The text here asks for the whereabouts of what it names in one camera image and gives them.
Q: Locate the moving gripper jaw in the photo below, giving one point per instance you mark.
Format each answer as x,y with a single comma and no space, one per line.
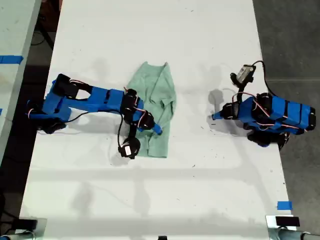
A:
220,116
158,129

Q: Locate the pale green t-shirt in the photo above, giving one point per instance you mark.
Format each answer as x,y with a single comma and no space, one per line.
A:
160,82

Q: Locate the blue and black arm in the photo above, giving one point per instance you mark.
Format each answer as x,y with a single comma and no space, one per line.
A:
287,112
100,98

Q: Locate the black clamp block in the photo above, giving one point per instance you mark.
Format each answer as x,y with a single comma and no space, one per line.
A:
162,238

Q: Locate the blue tape square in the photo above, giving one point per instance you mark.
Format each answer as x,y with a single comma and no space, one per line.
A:
284,205

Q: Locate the small black box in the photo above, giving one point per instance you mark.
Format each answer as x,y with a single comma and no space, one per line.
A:
27,224
287,221

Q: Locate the grey metal tube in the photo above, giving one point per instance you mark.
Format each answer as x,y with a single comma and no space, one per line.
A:
287,233

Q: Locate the long blue tape strip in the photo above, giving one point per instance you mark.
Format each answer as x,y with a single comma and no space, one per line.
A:
10,59

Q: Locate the pale side table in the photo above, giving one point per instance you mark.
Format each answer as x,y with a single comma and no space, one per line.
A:
15,30

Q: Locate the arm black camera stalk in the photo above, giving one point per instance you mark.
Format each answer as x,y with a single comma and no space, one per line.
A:
240,92
132,132

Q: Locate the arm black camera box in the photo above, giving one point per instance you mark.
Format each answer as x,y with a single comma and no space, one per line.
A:
128,149
244,73

